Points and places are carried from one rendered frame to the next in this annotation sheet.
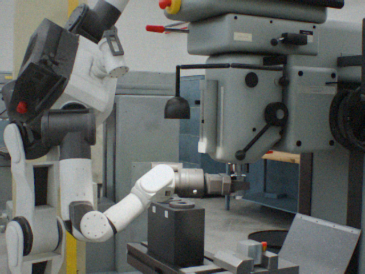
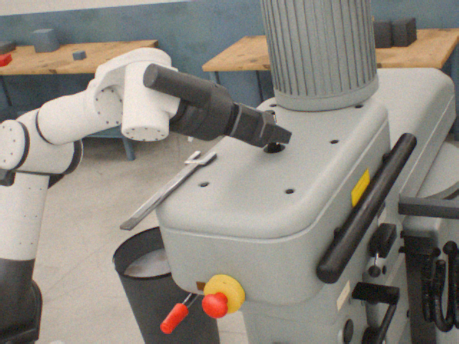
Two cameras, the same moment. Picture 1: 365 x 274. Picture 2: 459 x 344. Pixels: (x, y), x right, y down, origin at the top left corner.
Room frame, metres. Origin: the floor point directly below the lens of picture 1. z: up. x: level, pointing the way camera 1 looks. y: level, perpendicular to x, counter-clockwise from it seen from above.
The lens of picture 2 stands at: (0.80, 0.41, 2.35)
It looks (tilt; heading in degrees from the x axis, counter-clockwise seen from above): 25 degrees down; 329
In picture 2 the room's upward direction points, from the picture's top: 11 degrees counter-clockwise
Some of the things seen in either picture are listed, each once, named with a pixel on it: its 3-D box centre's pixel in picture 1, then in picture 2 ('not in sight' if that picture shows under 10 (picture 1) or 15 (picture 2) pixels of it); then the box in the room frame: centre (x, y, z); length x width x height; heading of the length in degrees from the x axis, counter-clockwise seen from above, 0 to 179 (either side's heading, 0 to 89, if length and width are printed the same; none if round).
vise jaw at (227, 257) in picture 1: (232, 261); not in sight; (1.58, -0.16, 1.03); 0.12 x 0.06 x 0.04; 28
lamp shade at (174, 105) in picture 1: (177, 107); not in sight; (1.53, 0.01, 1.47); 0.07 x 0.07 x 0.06
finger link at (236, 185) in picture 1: (239, 185); not in sight; (1.63, -0.18, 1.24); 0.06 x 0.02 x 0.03; 95
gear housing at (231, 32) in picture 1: (252, 39); (301, 241); (1.68, -0.22, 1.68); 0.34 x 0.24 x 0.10; 118
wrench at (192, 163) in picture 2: not in sight; (168, 187); (1.68, 0.01, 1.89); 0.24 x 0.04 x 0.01; 118
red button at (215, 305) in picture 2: (165, 2); (216, 303); (1.54, 0.05, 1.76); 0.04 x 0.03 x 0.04; 28
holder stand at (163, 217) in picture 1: (174, 228); not in sight; (1.96, 0.01, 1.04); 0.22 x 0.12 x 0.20; 28
